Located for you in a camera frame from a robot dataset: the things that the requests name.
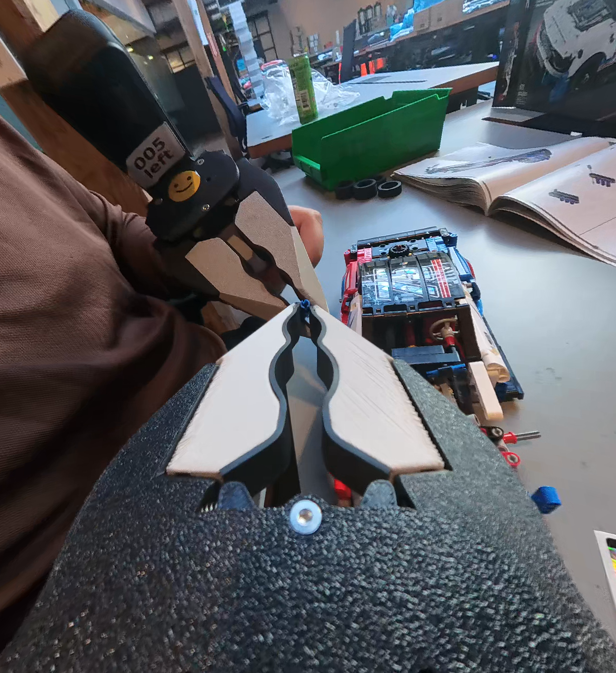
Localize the grey desk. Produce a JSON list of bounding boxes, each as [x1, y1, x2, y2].
[[271, 100, 616, 647]]

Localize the clear plastic bag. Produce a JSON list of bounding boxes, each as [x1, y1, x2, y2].
[[262, 59, 362, 127]]

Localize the race car set box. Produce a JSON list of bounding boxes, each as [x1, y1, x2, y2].
[[484, 0, 616, 140]]

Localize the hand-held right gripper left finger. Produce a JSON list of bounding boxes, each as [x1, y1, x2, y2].
[[166, 303, 299, 493]]

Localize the green drink can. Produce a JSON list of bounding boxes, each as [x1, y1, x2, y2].
[[287, 53, 320, 125]]

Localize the green plastic bin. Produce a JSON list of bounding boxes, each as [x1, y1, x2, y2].
[[291, 88, 452, 191]]

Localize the person's left hand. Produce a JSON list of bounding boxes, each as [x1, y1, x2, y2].
[[288, 205, 325, 266]]

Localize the open instruction booklet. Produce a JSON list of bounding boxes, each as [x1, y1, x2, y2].
[[392, 133, 616, 278]]

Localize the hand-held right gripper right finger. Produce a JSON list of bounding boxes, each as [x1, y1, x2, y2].
[[310, 305, 447, 494]]

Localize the wood edged grey table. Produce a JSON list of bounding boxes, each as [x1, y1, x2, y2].
[[246, 61, 500, 158]]

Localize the toy brick race car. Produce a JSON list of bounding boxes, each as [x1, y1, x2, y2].
[[334, 227, 562, 515]]

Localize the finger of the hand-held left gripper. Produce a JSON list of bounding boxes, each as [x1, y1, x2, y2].
[[233, 189, 331, 313], [184, 237, 289, 321]]

